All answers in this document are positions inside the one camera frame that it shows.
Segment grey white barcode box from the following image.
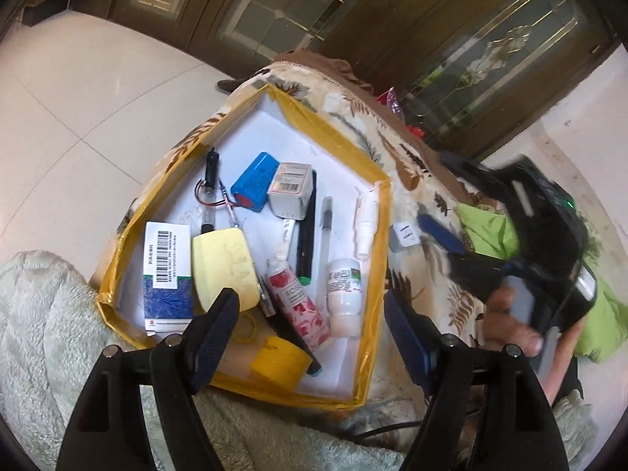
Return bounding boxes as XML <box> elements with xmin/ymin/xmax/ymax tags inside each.
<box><xmin>267</xmin><ymin>162</ymin><xmax>315</xmax><ymax>221</ymax></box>

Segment black marker teal caps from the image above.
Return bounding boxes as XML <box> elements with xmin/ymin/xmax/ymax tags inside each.
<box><xmin>267</xmin><ymin>311</ymin><xmax>323</xmax><ymax>378</ymax></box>

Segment purple plastic item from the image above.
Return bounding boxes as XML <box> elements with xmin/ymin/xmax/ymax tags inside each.
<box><xmin>380</xmin><ymin>87</ymin><xmax>405</xmax><ymax>113</ymax></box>

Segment yellow tape roll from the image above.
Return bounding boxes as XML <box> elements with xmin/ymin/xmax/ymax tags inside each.
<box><xmin>250</xmin><ymin>338</ymin><xmax>311</xmax><ymax>384</ymax></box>

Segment person's right hand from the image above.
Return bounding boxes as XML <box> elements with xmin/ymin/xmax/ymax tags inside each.
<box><xmin>478</xmin><ymin>287</ymin><xmax>545</xmax><ymax>356</ymax></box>

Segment black marker green cap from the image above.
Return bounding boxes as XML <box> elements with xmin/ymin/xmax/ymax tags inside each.
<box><xmin>296</xmin><ymin>169</ymin><xmax>317</xmax><ymax>286</ymax></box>

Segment yellow sponge block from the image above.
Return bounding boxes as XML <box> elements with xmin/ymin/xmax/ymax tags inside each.
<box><xmin>191</xmin><ymin>227</ymin><xmax>261</xmax><ymax>314</ymax></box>

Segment leaf printed blanket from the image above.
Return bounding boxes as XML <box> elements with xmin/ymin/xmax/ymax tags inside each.
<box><xmin>118</xmin><ymin>51</ymin><xmax>604</xmax><ymax>433</ymax></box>

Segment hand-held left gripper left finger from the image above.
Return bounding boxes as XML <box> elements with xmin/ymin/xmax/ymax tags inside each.
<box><xmin>56</xmin><ymin>288</ymin><xmax>241</xmax><ymax>471</ymax></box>

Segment person's right forearm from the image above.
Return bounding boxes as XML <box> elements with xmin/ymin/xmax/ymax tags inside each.
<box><xmin>540</xmin><ymin>319</ymin><xmax>587</xmax><ymax>405</ymax></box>

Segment thin red pen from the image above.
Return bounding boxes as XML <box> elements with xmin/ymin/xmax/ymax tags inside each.
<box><xmin>218</xmin><ymin>181</ymin><xmax>245</xmax><ymax>230</ymax></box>

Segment small grey white box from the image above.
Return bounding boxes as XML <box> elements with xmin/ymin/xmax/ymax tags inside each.
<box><xmin>390</xmin><ymin>222</ymin><xmax>420</xmax><ymax>252</ymax></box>

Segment pale green fleece blanket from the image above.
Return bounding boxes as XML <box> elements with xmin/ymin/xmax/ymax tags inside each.
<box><xmin>0</xmin><ymin>250</ymin><xmax>599</xmax><ymax>471</ymax></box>

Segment blue white medicine box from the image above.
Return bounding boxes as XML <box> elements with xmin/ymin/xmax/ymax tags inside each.
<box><xmin>142</xmin><ymin>221</ymin><xmax>194</xmax><ymax>337</ymax></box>

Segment small white tube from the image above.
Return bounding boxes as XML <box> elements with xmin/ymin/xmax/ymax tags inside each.
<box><xmin>279</xmin><ymin>217</ymin><xmax>298</xmax><ymax>262</ymax></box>

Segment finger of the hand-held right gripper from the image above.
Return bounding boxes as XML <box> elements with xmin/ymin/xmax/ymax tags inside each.
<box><xmin>439</xmin><ymin>151</ymin><xmax>496</xmax><ymax>197</ymax></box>
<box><xmin>417</xmin><ymin>212</ymin><xmax>494</xmax><ymax>302</ymax></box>

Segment white tube pen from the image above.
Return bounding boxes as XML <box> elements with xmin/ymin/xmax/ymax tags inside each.
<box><xmin>354</xmin><ymin>194</ymin><xmax>380</xmax><ymax>260</ymax></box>

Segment white bottle green label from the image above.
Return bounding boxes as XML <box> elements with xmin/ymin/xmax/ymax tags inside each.
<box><xmin>328</xmin><ymin>260</ymin><xmax>364</xmax><ymax>338</ymax></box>

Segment black cable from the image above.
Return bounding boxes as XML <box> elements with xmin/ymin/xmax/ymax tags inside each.
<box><xmin>343</xmin><ymin>419</ymin><xmax>427</xmax><ymax>445</ymax></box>

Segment wooden door glass panels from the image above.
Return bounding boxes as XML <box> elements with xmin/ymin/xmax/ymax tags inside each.
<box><xmin>29</xmin><ymin>0</ymin><xmax>619</xmax><ymax>160</ymax></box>

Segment white box yellow taped edges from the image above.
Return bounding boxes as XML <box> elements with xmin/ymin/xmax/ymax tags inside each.
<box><xmin>95</xmin><ymin>82</ymin><xmax>392</xmax><ymax>412</ymax></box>

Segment blue battery pack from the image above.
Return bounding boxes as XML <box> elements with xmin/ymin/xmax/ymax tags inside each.
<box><xmin>230</xmin><ymin>152</ymin><xmax>281</xmax><ymax>213</ymax></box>

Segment green cloth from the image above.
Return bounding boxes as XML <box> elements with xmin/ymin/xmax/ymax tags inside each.
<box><xmin>454</xmin><ymin>201</ymin><xmax>628</xmax><ymax>364</ymax></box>

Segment dark shoe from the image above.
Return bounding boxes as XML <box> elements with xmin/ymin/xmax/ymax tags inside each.
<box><xmin>216</xmin><ymin>77</ymin><xmax>253</xmax><ymax>95</ymax></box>

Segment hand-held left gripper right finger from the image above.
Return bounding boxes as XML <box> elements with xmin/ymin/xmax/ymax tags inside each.
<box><xmin>384</xmin><ymin>293</ymin><xmax>570</xmax><ymax>471</ymax></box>

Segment pink floral tube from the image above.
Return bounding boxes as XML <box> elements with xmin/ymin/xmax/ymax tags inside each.
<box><xmin>266</xmin><ymin>259</ymin><xmax>332</xmax><ymax>351</ymax></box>

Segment grey pen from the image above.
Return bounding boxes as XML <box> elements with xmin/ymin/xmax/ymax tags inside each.
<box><xmin>318</xmin><ymin>196</ymin><xmax>334</xmax><ymax>305</ymax></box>

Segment yellow rubber bands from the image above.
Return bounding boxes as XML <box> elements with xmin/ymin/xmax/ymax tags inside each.
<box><xmin>234</xmin><ymin>311</ymin><xmax>258</xmax><ymax>344</ymax></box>

